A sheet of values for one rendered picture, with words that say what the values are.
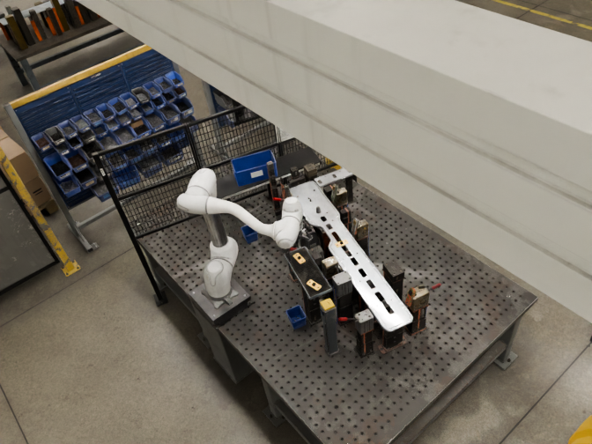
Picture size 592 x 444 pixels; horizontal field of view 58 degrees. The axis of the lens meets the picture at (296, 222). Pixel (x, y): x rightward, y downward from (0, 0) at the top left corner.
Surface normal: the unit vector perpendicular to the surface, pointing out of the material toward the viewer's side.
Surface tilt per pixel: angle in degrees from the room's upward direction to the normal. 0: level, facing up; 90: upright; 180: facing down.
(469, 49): 0
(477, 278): 0
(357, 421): 0
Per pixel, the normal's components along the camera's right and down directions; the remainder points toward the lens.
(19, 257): 0.65, 0.47
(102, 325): -0.10, -0.71
